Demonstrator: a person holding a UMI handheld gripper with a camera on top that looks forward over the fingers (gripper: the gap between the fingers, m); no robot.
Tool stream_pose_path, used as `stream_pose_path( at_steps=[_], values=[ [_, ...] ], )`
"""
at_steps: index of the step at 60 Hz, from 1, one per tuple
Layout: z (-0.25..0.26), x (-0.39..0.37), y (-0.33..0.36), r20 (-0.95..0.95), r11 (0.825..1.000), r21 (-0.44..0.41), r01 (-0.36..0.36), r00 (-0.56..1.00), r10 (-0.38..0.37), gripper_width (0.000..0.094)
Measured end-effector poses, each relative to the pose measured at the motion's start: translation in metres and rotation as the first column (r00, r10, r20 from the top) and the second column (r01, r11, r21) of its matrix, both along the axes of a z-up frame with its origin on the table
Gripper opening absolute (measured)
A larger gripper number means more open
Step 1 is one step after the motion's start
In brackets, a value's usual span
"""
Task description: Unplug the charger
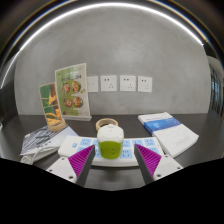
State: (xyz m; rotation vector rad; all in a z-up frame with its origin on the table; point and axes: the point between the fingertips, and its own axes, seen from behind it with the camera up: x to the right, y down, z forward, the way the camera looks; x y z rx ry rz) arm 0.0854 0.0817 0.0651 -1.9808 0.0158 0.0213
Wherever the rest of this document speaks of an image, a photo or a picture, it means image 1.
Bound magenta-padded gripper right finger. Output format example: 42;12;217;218
134;143;184;185

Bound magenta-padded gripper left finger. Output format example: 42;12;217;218
45;144;96;188

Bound green and white charger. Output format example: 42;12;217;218
96;123;125;160

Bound white power strip blue sockets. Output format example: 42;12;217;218
57;134;165;168

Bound white book blue band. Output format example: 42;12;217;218
137;111;200;158

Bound grey printed brochure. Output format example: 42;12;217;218
19;124;80;156

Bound beige tape roll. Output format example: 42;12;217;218
95;117;120;132

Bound yellow card sign wooden base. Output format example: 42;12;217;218
38;82;67;132

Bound green menu sign acrylic stand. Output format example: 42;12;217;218
54;62;93;122

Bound dark-framed glass partition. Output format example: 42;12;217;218
208;63;224;118

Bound white ceiling light strip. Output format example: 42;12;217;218
0;2;205;90

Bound white power strip cable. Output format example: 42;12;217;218
19;145;62;166

